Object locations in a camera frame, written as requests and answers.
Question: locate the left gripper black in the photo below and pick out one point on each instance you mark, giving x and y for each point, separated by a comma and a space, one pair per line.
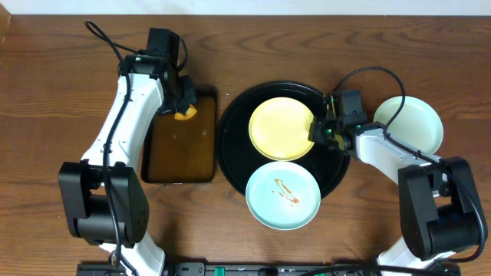
185, 101

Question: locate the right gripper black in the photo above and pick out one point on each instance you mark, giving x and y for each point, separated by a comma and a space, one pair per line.
315, 135

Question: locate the green yellow sponge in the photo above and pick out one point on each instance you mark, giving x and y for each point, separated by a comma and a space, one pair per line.
190, 113

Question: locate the yellow plate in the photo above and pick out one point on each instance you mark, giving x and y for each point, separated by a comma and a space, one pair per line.
279, 128

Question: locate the light green plate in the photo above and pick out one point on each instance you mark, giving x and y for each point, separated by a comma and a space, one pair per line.
283, 195
419, 125

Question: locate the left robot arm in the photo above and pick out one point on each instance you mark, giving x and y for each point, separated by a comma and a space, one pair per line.
103, 200

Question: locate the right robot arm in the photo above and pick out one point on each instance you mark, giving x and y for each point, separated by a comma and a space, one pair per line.
441, 217

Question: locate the rectangular black water tray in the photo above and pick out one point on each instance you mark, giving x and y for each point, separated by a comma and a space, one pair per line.
182, 151

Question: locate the round black tray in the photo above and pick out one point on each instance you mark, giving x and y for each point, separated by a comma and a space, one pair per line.
239, 159

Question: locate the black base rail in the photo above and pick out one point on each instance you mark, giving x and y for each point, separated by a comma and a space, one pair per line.
201, 269

